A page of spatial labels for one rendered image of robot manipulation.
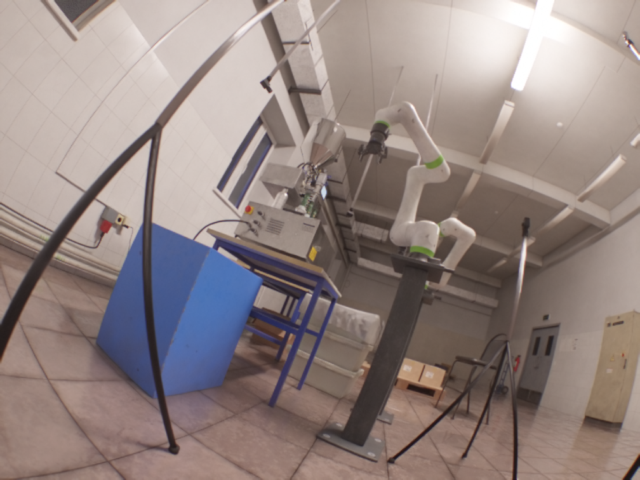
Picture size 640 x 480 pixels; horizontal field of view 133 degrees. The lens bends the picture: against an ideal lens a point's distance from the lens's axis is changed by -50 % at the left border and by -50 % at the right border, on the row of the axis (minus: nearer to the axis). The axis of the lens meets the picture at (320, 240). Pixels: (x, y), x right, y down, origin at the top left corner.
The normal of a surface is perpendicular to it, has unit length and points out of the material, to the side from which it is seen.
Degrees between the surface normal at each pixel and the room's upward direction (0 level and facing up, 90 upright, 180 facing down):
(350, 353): 96
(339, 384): 96
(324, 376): 96
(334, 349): 96
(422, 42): 180
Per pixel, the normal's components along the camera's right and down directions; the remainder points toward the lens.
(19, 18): 0.91, 0.28
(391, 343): -0.32, -0.39
